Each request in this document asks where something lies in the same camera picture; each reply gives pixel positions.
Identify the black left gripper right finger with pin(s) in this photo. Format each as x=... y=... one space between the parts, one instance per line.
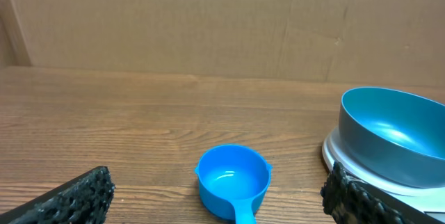
x=350 y=200

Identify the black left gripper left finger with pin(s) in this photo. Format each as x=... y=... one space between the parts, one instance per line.
x=82 y=200

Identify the blue plastic measuring scoop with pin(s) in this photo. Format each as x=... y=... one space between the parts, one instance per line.
x=232 y=182

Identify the teal blue bowl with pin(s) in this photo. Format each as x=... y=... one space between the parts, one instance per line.
x=396 y=134

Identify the white digital kitchen scale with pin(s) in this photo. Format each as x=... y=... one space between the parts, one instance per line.
x=427 y=200

